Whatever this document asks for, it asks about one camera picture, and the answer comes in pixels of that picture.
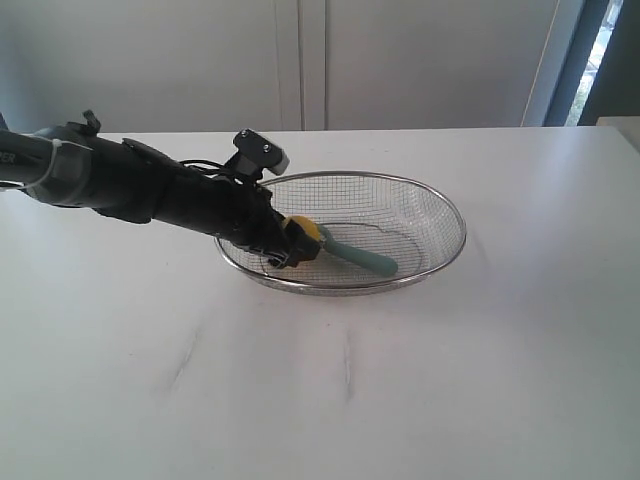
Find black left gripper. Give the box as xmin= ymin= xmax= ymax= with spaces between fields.
xmin=164 ymin=173 xmax=321 ymax=269

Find yellow lemon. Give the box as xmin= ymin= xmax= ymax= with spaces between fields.
xmin=284 ymin=215 xmax=323 ymax=242

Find teal handled vegetable peeler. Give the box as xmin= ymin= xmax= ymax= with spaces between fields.
xmin=318 ymin=224 xmax=398 ymax=277

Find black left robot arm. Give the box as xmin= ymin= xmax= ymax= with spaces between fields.
xmin=1 ymin=110 xmax=321 ymax=269

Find white cabinet doors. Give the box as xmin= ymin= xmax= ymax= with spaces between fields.
xmin=1 ymin=1 xmax=558 ymax=132

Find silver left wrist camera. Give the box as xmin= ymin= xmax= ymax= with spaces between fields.
xmin=224 ymin=129 xmax=290 ymax=179

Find oval wire mesh basket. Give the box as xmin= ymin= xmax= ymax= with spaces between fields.
xmin=217 ymin=171 xmax=467 ymax=296

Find window with dark frame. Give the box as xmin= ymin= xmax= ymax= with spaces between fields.
xmin=543 ymin=0 xmax=639 ymax=127

